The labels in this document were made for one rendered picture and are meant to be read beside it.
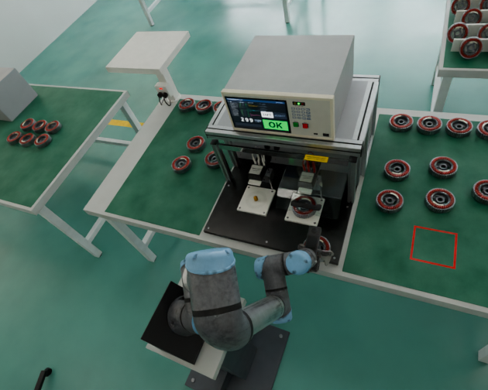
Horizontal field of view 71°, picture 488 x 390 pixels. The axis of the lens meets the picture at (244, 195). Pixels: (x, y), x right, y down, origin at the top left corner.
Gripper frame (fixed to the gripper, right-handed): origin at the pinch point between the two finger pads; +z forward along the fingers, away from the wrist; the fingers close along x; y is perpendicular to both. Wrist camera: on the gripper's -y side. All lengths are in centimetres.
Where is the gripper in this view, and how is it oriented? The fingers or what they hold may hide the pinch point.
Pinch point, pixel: (317, 248)
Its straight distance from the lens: 145.4
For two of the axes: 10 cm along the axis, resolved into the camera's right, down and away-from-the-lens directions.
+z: 3.7, 0.6, 9.3
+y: -1.9, 9.8, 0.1
